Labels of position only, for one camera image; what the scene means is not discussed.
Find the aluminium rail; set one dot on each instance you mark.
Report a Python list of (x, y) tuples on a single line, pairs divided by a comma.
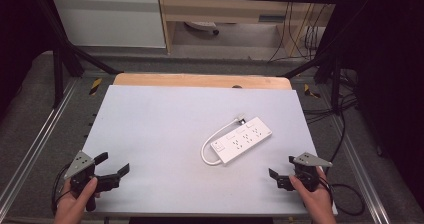
[(36, 140), (361, 174)]

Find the person's right hand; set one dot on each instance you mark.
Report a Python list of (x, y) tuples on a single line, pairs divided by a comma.
[(316, 202)]

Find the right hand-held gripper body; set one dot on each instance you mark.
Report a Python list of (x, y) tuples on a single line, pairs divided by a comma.
[(308, 174)]

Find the person's left hand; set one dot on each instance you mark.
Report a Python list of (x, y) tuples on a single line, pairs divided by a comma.
[(71, 206)]

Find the office chair base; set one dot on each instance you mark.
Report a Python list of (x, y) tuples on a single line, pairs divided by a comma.
[(201, 25)]

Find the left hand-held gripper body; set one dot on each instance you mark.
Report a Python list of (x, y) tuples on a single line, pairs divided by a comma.
[(81, 170)]

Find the yellow black tape mark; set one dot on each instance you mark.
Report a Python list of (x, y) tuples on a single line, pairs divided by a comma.
[(95, 86)]

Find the black curtain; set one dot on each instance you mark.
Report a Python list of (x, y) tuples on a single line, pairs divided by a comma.
[(16, 34), (390, 67)]

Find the white power strip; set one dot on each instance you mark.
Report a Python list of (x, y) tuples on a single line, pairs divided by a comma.
[(242, 140)]

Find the white cabinet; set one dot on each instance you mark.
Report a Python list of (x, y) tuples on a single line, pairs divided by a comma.
[(110, 20)]

